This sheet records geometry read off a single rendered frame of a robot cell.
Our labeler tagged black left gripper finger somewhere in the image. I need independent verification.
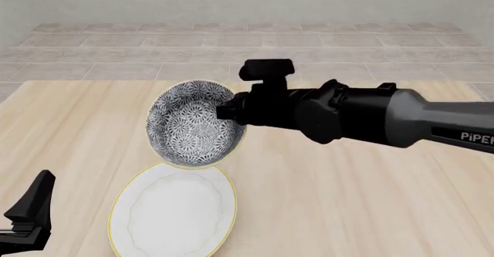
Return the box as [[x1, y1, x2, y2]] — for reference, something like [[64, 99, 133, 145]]
[[3, 169, 56, 228]]

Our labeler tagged white plate with yellow rim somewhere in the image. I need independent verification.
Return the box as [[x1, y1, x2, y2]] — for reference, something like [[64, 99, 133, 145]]
[[107, 161, 239, 257]]

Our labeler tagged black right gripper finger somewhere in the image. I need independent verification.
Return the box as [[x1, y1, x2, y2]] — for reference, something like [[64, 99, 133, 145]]
[[215, 104, 237, 122]]

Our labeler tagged black white patterned bowl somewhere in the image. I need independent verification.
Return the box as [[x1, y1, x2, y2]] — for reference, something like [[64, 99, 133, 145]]
[[145, 79, 249, 170]]

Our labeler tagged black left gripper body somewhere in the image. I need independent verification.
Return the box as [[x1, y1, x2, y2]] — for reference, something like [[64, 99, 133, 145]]
[[0, 220, 52, 247]]

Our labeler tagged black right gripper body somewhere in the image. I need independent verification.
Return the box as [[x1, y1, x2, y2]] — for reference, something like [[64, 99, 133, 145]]
[[230, 90, 256, 127]]

